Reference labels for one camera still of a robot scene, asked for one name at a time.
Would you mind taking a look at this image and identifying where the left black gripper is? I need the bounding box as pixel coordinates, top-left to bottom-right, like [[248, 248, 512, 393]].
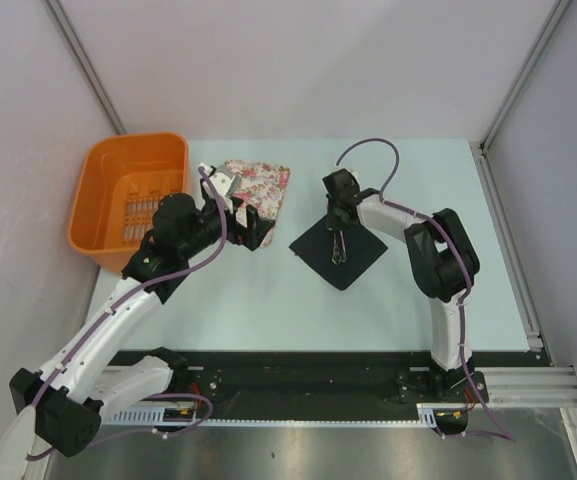
[[179, 196, 274, 260]]

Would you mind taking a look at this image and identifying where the silver fork wooden handle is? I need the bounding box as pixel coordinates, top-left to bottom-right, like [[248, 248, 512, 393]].
[[337, 231, 347, 263]]

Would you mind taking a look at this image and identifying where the black paper napkin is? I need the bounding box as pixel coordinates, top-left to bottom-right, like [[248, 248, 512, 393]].
[[289, 216, 388, 291]]

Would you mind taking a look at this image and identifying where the iridescent gold spoon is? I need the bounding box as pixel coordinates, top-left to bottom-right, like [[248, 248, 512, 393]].
[[331, 231, 341, 265]]

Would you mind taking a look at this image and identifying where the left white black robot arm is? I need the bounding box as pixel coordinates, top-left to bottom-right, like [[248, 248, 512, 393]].
[[9, 193, 275, 457]]

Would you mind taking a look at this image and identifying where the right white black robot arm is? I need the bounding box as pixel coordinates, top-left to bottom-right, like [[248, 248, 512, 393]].
[[323, 168, 480, 401]]

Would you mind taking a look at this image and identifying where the floral patterned tray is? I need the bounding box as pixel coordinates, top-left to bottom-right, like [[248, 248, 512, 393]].
[[224, 160, 291, 248]]

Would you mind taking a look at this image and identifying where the orange plastic basket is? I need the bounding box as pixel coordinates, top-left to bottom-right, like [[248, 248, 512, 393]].
[[67, 132, 193, 274]]

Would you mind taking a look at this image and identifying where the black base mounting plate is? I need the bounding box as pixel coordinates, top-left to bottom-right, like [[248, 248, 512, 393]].
[[107, 349, 552, 421]]

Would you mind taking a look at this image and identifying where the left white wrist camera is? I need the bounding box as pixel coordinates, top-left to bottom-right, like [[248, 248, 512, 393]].
[[198, 163, 241, 213]]

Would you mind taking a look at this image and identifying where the white slotted cable duct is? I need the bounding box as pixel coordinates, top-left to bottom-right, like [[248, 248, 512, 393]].
[[104, 405, 166, 426]]

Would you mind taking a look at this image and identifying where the aluminium front rail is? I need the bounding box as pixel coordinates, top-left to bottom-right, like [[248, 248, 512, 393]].
[[481, 367, 577, 408]]

